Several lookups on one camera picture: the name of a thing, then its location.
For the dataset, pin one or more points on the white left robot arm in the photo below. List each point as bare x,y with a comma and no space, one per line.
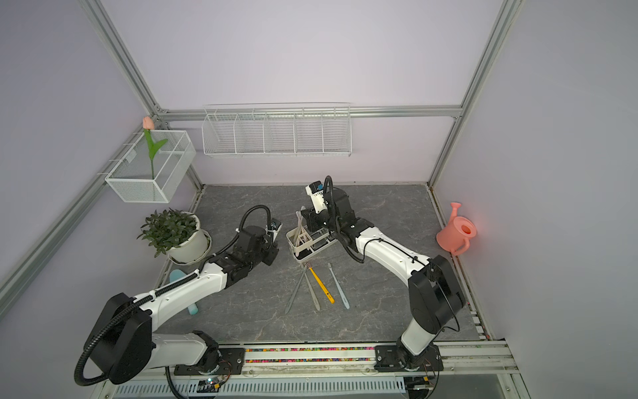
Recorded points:
125,340

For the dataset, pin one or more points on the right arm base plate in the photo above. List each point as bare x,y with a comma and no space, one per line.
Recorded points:
396,358

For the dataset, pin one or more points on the white vented cable duct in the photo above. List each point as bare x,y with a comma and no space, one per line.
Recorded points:
291,387

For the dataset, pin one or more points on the potted green plant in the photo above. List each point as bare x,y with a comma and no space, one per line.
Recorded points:
177,234

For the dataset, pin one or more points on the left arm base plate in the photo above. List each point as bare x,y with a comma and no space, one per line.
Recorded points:
226,361

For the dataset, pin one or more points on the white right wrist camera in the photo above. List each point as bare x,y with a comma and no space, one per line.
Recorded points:
315,192

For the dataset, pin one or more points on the yellow toothbrush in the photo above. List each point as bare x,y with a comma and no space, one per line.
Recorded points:
321,284

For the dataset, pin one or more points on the white wire basket long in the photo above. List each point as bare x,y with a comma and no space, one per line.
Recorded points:
277,129

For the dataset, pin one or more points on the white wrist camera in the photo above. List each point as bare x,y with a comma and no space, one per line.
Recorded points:
273,229
315,192

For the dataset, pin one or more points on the white toothbrush holder caddy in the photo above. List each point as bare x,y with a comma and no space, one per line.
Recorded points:
317,242

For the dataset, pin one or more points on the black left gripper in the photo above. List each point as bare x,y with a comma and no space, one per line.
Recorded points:
273,251

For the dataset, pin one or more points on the pink watering can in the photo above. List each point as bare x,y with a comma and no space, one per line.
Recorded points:
457,234

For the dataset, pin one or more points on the pink artificial tulip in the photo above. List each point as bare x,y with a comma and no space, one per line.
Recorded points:
153,146

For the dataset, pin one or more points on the white mesh basket small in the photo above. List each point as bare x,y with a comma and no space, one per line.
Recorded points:
131,178

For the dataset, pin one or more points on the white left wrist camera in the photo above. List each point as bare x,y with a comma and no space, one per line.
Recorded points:
273,229

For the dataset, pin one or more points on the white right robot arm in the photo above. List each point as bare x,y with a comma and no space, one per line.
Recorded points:
435,295

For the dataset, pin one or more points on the teal garden trowel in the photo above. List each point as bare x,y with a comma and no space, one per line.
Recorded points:
176,275

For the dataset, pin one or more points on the teal thin toothbrush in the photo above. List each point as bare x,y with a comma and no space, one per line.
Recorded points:
342,295

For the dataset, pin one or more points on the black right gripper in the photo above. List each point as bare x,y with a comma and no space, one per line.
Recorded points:
310,217

